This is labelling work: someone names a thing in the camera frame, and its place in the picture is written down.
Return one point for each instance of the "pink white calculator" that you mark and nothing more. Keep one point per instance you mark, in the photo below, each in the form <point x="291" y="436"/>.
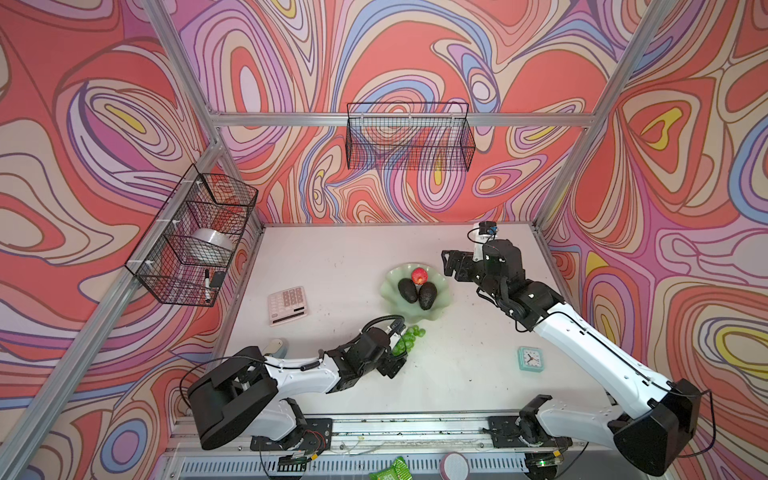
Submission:
<point x="287" y="305"/>

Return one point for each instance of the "red fake apple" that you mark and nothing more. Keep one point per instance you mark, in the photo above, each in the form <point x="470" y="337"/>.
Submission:
<point x="419" y="276"/>

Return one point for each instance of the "white tape roll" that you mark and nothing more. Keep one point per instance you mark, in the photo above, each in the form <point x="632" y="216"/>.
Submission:
<point x="214" y="237"/>

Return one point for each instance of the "white round disc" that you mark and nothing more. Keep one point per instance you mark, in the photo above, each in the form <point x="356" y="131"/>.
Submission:
<point x="454" y="466"/>

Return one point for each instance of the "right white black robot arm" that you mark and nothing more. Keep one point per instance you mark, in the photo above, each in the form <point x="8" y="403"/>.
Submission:
<point x="653" y="418"/>

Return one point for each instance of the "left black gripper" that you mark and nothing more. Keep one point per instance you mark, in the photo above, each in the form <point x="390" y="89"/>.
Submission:
<point x="392" y="366"/>

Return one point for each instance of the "dark avocado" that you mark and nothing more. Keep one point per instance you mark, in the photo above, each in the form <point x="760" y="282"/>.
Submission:
<point x="427" y="295"/>
<point x="408" y="290"/>

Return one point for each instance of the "light green scalloped fruit bowl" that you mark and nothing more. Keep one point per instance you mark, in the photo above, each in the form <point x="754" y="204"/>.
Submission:
<point x="393" y="303"/>

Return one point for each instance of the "black wire basket wall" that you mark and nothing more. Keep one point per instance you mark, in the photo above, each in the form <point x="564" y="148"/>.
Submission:
<point x="168" y="262"/>
<point x="409" y="136"/>

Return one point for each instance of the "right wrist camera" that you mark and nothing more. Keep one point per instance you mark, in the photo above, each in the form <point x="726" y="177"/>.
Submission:
<point x="486" y="230"/>

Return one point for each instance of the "green grape bunch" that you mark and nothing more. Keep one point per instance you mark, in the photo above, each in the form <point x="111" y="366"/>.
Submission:
<point x="407" y="341"/>

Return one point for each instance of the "green snack packet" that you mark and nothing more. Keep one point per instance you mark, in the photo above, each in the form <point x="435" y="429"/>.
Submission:
<point x="398" y="470"/>

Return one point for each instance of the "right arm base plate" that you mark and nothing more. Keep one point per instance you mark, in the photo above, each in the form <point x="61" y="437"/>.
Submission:
<point x="512" y="431"/>

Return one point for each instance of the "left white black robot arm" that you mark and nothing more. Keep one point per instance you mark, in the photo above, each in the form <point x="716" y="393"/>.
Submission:
<point x="254" y="394"/>

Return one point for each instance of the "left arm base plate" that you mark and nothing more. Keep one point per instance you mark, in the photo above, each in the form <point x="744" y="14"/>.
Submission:
<point x="312" y="436"/>

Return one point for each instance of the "black wire basket left wall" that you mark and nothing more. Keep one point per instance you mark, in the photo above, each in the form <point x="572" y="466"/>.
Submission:
<point x="168" y="262"/>

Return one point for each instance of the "small teal alarm clock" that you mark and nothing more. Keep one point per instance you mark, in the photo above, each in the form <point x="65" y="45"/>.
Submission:
<point x="530" y="359"/>

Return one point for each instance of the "black wire basket back wall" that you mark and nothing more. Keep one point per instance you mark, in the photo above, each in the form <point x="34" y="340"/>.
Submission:
<point x="409" y="136"/>

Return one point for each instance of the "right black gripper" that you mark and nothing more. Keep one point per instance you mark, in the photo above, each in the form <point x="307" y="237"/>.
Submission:
<point x="465" y="260"/>

